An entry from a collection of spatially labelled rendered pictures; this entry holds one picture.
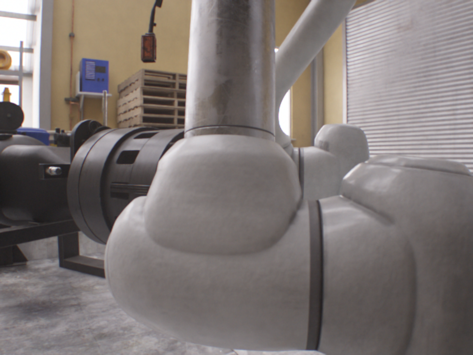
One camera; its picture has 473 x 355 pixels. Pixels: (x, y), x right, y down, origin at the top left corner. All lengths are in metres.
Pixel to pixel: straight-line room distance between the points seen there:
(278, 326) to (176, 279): 0.10
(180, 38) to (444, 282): 6.55
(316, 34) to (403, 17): 6.80
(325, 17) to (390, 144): 6.50
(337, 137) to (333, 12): 0.20
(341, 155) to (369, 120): 6.75
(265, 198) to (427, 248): 0.14
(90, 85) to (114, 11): 1.40
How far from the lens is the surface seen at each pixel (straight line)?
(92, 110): 6.00
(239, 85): 0.36
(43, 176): 1.78
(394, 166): 0.34
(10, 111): 3.75
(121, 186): 1.35
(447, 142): 6.51
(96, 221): 1.52
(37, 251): 3.99
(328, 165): 0.63
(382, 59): 7.41
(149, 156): 1.33
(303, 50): 0.59
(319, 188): 0.63
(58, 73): 6.02
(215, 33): 0.39
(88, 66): 5.84
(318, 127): 8.08
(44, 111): 5.73
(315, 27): 0.59
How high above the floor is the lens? 0.98
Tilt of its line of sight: 3 degrees down
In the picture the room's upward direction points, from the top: straight up
